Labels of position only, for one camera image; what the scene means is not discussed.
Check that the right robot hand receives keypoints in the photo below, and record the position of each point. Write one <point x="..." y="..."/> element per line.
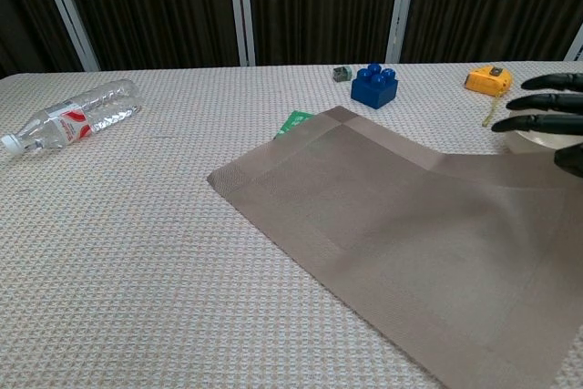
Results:
<point x="565" y="122"/>

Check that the cream bowl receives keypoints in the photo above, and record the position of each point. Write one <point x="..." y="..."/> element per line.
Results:
<point x="533" y="140"/>

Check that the brown woven placemat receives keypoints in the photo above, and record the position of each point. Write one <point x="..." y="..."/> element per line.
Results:
<point x="387" y="225"/>

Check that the yellow tape measure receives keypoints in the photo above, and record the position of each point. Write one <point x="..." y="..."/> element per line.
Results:
<point x="487" y="80"/>

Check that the dark pleated partition panel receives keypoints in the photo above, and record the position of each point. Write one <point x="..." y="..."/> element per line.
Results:
<point x="319" y="6"/>
<point x="492" y="2"/>
<point x="23" y="11"/>
<point x="155" y="6"/>

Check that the blue toy building block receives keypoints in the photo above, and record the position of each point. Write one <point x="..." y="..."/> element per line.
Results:
<point x="373" y="93"/>

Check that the small grey green cube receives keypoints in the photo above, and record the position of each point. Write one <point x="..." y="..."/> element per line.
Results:
<point x="341" y="74"/>

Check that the green foil sachet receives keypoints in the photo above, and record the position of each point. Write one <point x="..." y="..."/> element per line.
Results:
<point x="291" y="122"/>

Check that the checkered beige tablecloth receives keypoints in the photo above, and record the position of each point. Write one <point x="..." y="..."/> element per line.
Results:
<point x="114" y="225"/>

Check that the clear plastic water bottle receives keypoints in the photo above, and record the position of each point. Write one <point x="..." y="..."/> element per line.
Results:
<point x="68" y="120"/>

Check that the white metal partition post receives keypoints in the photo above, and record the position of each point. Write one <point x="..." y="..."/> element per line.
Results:
<point x="577" y="45"/>
<point x="401" y="11"/>
<point x="241" y="11"/>
<point x="68" y="15"/>

